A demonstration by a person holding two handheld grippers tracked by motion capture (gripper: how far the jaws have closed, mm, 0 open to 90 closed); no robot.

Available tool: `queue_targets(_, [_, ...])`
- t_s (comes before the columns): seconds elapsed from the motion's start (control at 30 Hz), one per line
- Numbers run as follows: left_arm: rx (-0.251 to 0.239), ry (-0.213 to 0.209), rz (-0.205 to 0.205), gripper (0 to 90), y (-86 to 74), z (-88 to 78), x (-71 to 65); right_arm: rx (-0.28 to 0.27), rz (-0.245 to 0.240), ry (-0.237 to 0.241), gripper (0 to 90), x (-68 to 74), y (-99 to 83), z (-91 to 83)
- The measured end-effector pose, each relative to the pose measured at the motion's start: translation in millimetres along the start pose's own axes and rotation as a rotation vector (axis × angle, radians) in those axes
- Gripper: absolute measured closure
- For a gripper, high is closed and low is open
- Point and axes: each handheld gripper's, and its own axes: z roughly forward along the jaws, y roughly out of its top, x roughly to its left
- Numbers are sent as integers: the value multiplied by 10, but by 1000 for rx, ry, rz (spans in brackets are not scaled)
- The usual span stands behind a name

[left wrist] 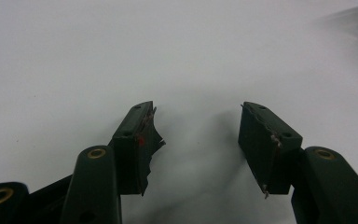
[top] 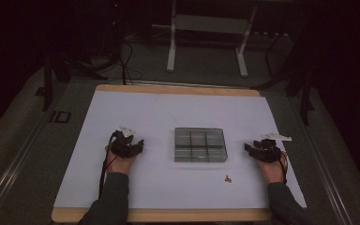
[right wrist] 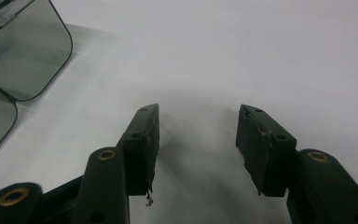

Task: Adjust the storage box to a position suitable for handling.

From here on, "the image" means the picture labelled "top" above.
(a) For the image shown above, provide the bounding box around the white table mat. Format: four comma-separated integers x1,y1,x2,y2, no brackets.
52,90,308,210

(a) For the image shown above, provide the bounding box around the black pole stand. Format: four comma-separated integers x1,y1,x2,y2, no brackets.
105,0,129,86

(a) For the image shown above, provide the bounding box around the white metal stand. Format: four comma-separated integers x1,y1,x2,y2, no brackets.
152,0,259,79

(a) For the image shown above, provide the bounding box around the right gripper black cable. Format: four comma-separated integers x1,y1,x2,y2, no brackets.
279,151,290,185

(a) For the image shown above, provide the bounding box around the person's left hand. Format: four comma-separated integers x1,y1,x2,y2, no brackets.
105,144,139,176

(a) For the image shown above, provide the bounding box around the person's right hand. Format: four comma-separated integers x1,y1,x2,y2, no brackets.
256,150,289,185

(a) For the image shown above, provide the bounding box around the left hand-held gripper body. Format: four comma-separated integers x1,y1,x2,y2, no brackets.
110,126,141,159

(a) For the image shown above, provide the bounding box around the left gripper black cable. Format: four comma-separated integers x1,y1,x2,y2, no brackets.
97,130,120,200

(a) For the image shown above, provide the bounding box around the black floor bracket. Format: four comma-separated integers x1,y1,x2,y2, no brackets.
49,110,72,124

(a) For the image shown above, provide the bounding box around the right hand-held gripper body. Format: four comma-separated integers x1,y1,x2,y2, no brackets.
255,132,293,164

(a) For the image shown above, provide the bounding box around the metal floor rail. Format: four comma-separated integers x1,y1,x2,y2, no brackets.
0,118,54,223
289,97,354,225

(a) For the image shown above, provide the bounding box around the black angled stand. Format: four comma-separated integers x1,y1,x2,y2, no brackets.
250,18,316,127

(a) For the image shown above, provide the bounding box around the black floor cable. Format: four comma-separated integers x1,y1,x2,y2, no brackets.
119,39,144,86

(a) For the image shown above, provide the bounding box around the clear plastic compartment box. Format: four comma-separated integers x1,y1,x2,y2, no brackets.
173,127,229,163

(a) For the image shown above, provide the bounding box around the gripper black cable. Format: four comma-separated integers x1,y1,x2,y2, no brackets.
279,151,290,185
97,130,120,200

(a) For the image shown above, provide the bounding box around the black tripod stand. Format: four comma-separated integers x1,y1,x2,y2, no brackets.
41,0,109,113

